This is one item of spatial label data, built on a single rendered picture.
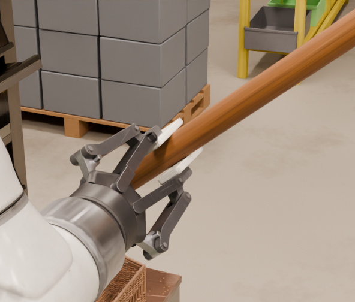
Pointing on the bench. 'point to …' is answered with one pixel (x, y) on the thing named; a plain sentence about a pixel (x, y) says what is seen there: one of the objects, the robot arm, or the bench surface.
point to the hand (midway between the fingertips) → (171, 150)
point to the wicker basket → (125, 294)
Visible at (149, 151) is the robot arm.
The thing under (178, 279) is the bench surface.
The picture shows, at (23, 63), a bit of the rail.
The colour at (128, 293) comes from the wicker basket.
